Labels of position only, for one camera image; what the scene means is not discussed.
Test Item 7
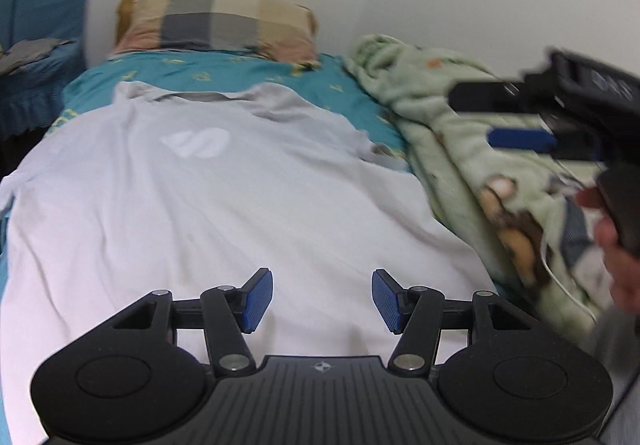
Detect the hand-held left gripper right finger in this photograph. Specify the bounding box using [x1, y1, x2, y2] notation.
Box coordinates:
[371, 269, 539, 376]

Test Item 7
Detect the brown pillow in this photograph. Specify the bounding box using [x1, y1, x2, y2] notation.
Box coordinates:
[115, 0, 321, 56]

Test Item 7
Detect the grey cloth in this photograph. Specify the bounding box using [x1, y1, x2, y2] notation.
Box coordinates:
[0, 38, 74, 75]

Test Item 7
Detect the white T-shirt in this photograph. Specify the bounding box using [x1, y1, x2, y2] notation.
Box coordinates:
[0, 81, 503, 445]

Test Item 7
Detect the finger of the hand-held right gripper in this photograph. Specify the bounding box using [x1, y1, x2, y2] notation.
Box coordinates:
[487, 127, 606, 163]
[447, 80, 527, 115]

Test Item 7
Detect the person's right hand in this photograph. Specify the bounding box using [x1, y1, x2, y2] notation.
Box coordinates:
[574, 185, 640, 313]

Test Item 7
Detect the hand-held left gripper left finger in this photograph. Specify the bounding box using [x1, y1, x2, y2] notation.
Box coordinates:
[107, 267, 275, 375]

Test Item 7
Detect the white cable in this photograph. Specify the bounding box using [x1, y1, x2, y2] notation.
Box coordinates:
[537, 160, 602, 322]

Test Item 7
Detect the green printed fleece blanket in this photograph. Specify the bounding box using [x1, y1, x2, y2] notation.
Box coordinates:
[342, 34, 640, 351]

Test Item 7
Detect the teal printed bed sheet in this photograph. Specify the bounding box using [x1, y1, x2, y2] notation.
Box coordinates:
[0, 51, 409, 286]

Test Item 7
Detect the checkered pillow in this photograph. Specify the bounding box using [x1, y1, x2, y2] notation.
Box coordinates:
[110, 0, 321, 64]

